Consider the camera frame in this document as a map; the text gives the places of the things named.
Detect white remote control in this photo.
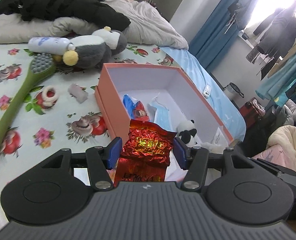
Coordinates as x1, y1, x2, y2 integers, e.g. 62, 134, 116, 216
202, 85, 211, 99

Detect white lotion bottle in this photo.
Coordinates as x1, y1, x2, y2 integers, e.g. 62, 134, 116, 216
28, 37, 75, 55

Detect grey penguin plush toy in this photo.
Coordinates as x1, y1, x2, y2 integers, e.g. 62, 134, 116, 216
61, 26, 127, 70

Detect green long-handled massage brush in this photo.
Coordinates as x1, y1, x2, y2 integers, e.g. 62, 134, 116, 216
0, 53, 56, 146

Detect red foil snack packet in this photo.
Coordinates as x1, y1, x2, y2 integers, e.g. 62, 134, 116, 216
114, 119, 176, 186

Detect hanging clothes on rack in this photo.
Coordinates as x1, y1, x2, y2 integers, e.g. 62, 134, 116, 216
228, 0, 296, 106

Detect cream fleece blanket pile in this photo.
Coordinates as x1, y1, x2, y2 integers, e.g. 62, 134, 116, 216
253, 125, 296, 171

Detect small panda plush toy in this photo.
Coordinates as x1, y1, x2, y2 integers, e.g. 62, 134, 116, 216
177, 120, 197, 147

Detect black wire basket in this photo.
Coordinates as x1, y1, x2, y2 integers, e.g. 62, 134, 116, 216
223, 82, 245, 102

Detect white tissue paper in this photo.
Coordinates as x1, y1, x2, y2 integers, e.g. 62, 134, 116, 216
198, 128, 229, 154

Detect orange cardboard box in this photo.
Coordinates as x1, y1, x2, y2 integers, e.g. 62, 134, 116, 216
95, 63, 234, 143

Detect blue curtain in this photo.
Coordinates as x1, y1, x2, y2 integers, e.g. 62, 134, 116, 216
189, 0, 258, 73

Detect black puffer jacket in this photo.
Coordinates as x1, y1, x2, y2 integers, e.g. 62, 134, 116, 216
0, 0, 131, 31

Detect blue face mask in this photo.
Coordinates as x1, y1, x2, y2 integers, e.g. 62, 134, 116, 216
148, 94, 173, 132

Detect beige quilt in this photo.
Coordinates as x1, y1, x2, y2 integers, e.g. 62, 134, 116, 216
0, 0, 188, 49

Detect small clear plastic packet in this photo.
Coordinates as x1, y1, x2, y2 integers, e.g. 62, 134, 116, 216
68, 83, 88, 103

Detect blue tissue packet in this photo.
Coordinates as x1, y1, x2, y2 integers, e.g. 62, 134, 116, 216
123, 94, 150, 121

